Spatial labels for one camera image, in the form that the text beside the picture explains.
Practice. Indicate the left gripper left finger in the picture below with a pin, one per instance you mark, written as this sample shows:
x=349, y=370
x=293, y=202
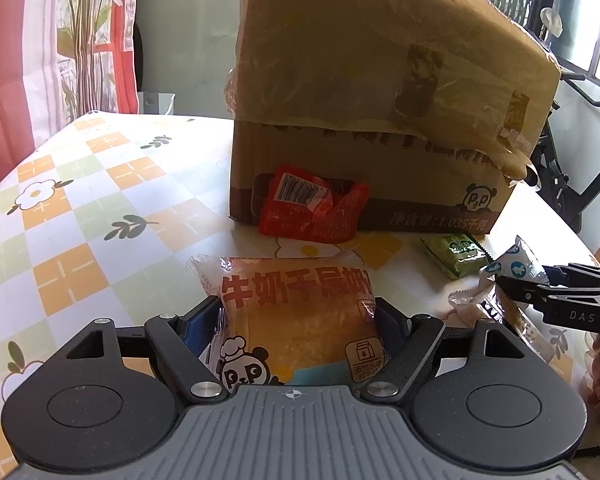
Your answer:
x=176, y=346

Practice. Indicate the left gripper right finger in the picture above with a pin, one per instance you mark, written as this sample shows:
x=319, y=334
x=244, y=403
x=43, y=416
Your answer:
x=411, y=345

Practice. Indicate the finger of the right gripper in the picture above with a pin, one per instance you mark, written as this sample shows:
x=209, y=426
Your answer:
x=521, y=290
x=575, y=273

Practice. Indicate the white blue dotted snack packet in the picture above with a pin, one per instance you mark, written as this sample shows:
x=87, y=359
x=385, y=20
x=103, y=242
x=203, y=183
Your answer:
x=518, y=262

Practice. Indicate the orange bread packet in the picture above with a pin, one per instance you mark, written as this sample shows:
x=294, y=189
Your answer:
x=291, y=321

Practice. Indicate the green pineapple cake packet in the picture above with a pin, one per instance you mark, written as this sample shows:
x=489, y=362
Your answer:
x=458, y=255

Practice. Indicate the black exercise bike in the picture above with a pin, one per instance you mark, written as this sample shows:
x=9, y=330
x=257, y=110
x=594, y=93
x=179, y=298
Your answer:
x=566, y=159

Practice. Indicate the floral checkered tablecloth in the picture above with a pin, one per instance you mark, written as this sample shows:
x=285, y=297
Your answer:
x=101, y=220

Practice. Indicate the red snack packet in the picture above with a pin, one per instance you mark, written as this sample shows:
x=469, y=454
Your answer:
x=302, y=206

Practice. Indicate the brown cardboard box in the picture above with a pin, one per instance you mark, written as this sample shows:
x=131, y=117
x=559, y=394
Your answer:
x=434, y=105

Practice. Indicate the red patterned curtain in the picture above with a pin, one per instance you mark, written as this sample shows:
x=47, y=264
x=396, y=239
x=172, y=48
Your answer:
x=59, y=60

